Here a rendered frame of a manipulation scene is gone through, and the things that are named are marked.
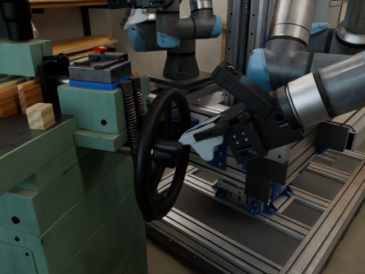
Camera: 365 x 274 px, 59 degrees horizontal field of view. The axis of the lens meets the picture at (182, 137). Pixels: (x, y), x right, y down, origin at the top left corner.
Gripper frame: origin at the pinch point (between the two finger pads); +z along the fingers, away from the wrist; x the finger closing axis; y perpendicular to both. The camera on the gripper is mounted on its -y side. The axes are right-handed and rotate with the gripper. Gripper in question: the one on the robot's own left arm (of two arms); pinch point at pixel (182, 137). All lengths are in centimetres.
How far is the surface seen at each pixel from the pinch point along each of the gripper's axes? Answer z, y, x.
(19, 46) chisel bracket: 25.9, -30.5, 4.0
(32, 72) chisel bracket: 26.6, -24.9, 4.0
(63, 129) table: 20.6, -11.4, -3.3
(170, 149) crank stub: 1.6, 0.5, -3.2
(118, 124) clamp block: 12.2, -7.0, 1.5
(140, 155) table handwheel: 6.1, -1.3, -5.6
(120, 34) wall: 200, -75, 355
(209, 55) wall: 94, 5, 338
